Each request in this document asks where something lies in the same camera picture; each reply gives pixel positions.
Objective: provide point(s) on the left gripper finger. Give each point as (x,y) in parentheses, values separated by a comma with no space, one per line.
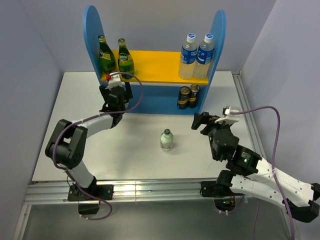
(104,92)
(128,90)

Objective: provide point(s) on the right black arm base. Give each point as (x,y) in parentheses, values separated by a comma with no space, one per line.
(225,201)

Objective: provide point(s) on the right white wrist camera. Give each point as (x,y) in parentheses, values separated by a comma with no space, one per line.
(228,117)

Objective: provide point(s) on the aluminium front rail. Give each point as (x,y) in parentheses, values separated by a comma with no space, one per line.
(47,193)

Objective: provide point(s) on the Pocari Sweat bottle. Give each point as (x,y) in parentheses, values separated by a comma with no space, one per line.
(204,56)
(188,57)

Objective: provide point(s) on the blue and yellow wooden shelf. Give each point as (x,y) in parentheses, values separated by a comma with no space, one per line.
(158,70)

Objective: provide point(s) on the black yellow can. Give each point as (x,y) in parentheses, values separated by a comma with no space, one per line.
(183,97)
(193,95)

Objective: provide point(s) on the green Perrier bottle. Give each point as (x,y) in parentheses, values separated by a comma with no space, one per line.
(106,57)
(125,60)

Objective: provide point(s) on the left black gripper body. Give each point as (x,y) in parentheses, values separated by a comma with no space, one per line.
(123,108)

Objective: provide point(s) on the rear black yellow can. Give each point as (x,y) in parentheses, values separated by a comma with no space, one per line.
(193,95)

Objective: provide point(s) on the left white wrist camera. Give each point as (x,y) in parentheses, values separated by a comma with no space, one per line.
(113,80)

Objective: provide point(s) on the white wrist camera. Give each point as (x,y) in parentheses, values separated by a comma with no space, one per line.
(228,117)
(113,80)

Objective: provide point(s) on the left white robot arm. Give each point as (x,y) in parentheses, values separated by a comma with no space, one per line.
(67,143)

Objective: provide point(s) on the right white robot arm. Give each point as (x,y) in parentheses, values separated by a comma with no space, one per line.
(248,173)

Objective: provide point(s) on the aluminium right side rail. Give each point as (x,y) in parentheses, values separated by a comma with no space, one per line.
(250,119)

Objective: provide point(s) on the front black yellow can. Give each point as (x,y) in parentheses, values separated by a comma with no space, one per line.
(183,97)

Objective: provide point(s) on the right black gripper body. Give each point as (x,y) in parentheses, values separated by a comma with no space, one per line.
(212,125)

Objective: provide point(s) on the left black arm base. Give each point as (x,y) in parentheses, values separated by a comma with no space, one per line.
(90,200)

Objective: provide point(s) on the clear glass bottle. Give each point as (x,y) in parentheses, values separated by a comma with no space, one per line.
(166,140)
(126,104)

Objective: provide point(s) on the aluminium rail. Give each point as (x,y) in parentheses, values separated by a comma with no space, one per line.
(47,193)
(250,119)

